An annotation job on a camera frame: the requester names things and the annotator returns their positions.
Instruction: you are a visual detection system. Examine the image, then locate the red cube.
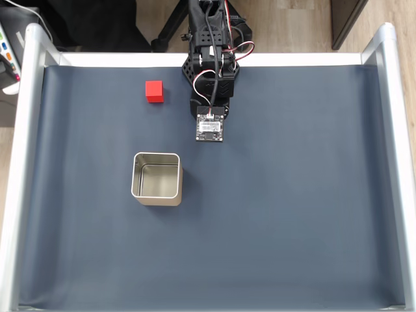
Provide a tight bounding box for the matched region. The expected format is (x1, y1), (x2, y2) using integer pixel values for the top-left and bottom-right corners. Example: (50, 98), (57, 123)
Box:
(144, 80), (164, 104)

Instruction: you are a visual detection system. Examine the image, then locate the square metal tin container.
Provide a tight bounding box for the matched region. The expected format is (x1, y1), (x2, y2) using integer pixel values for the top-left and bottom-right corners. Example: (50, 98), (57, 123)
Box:
(130, 151), (184, 207)

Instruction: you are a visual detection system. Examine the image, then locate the black office chair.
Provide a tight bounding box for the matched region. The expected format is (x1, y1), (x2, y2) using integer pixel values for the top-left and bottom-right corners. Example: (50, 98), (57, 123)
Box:
(38, 0), (190, 53)

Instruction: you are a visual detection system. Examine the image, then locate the dark blue table mat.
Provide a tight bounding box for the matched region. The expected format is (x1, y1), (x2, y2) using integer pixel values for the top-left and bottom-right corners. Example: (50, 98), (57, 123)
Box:
(18, 64), (407, 308)

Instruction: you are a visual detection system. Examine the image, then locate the dark wooden cabinet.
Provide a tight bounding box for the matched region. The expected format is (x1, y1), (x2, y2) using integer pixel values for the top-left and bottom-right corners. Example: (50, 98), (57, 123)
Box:
(331, 0), (370, 51)

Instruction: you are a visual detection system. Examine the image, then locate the white device with coloured buttons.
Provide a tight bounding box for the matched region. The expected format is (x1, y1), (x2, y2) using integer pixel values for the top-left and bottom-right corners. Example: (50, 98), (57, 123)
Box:
(0, 6), (26, 96)

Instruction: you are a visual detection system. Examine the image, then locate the white red gripper servo cable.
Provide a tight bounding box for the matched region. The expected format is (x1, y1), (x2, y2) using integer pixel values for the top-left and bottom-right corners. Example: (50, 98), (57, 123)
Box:
(192, 69), (216, 108)

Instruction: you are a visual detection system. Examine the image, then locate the black camera cable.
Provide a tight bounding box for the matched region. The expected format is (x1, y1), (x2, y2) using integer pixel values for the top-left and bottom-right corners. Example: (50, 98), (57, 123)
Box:
(203, 0), (219, 114)

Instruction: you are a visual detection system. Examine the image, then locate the bare camera circuit board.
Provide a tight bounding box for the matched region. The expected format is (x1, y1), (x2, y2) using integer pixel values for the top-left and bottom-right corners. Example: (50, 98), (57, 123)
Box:
(195, 113), (226, 143)

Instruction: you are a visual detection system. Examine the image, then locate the white metal table frame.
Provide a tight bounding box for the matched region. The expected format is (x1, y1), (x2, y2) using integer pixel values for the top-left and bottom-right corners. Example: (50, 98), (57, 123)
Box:
(0, 21), (416, 312)

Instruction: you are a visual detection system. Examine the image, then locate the white red arm servo cable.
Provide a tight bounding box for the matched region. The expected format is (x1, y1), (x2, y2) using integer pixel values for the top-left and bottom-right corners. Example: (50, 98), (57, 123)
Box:
(224, 0), (257, 62)

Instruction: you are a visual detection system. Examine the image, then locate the thin white cable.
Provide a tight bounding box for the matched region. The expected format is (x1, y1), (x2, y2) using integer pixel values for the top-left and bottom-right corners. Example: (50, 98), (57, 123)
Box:
(18, 0), (53, 43)

